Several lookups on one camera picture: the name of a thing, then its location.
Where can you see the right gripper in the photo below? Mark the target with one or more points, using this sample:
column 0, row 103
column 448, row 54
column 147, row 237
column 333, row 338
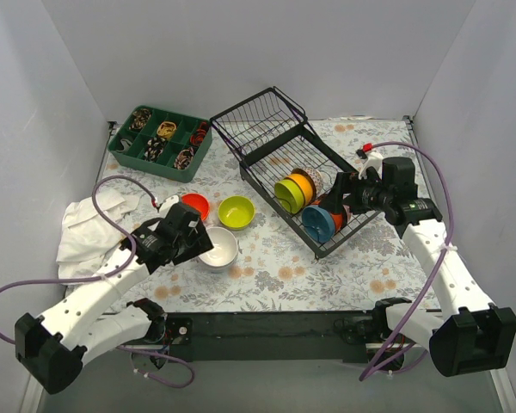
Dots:
column 345, row 189

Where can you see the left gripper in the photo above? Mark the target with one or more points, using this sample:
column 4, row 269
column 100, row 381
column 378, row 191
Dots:
column 191, row 240

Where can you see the brown patterned bowl row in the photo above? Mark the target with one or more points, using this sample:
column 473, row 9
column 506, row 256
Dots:
column 346, row 214
column 314, row 177

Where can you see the red orange bowl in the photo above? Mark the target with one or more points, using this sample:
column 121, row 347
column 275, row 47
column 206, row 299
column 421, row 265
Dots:
column 198, row 202

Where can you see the lime green bowl back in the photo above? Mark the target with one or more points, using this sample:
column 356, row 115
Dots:
column 236, row 212

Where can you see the lime green bowl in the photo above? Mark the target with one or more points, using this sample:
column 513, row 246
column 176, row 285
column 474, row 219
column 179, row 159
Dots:
column 289, row 195
column 236, row 212

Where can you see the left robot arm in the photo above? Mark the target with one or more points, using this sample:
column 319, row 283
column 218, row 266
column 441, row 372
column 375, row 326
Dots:
column 55, row 346

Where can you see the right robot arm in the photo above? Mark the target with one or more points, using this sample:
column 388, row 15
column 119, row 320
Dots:
column 473, row 334

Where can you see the orange bowl front right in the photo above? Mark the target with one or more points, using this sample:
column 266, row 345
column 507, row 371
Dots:
column 339, row 219

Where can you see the blue bowl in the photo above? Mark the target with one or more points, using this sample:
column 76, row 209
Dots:
column 318, row 223

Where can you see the yellow orange bowl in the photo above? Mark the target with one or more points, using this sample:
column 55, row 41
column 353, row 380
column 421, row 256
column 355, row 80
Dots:
column 305, row 184

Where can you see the lime green bowl front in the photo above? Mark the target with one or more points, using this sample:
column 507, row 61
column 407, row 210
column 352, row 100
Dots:
column 289, row 195

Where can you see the pink floral rolled belt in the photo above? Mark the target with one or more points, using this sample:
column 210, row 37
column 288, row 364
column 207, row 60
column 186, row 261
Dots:
column 184, row 158

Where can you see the floral patterned table mat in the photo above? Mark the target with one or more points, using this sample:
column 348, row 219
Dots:
column 274, row 269

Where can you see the white crumpled cloth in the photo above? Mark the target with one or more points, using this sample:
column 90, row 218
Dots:
column 86, row 237

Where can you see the green compartment organizer tray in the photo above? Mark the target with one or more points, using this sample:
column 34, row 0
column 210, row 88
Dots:
column 163, row 167

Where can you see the dark floral rolled belt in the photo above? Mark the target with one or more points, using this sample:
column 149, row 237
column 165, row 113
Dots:
column 154, row 148

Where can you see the red black rolled belt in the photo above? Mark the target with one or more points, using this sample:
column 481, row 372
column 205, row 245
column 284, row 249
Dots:
column 199, row 134

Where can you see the yellow rolled belt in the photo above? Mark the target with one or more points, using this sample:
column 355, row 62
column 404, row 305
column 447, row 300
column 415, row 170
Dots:
column 166, row 130

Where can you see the grey rolled belt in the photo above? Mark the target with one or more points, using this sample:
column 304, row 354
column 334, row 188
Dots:
column 123, row 145

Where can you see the brown patterned rolled belt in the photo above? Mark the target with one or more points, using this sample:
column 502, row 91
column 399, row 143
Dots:
column 140, row 118

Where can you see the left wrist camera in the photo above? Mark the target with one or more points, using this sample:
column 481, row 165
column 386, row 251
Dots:
column 167, row 204

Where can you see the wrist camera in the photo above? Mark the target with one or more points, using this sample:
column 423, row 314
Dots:
column 372, row 161
column 167, row 204

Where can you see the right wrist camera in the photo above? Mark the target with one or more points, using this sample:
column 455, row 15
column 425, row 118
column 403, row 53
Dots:
column 372, row 161

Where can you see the black wire dish rack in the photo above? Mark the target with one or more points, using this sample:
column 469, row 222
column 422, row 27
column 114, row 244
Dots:
column 270, row 135

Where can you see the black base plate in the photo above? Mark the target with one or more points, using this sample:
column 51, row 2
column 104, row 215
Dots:
column 348, row 336

